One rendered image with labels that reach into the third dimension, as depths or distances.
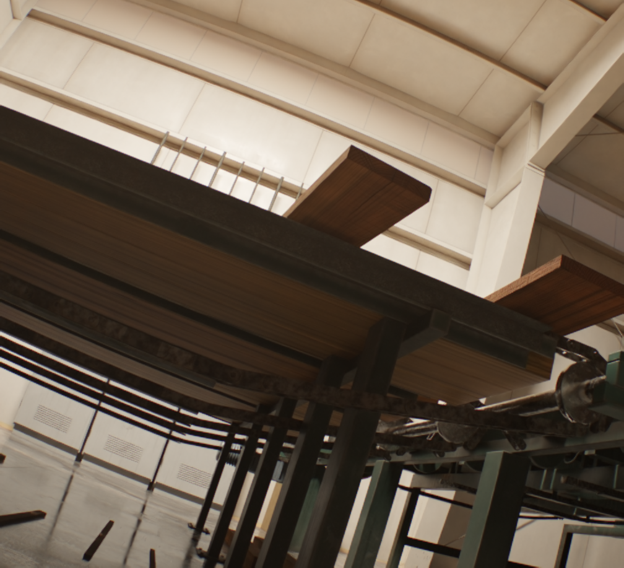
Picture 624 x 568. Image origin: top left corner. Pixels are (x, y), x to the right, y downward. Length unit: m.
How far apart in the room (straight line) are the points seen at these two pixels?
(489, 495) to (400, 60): 7.33
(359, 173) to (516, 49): 7.56
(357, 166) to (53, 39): 8.64
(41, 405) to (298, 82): 5.67
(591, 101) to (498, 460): 5.72
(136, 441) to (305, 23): 5.99
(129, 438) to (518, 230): 5.18
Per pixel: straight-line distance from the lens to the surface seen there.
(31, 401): 6.71
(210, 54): 9.12
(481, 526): 2.24
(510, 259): 7.56
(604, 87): 7.32
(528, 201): 7.89
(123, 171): 1.14
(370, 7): 8.19
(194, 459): 6.52
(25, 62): 9.22
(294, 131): 8.56
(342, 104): 9.00
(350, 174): 0.95
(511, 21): 8.12
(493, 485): 2.24
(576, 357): 1.41
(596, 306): 1.19
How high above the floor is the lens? 0.35
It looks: 23 degrees up
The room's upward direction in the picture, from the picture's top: 19 degrees clockwise
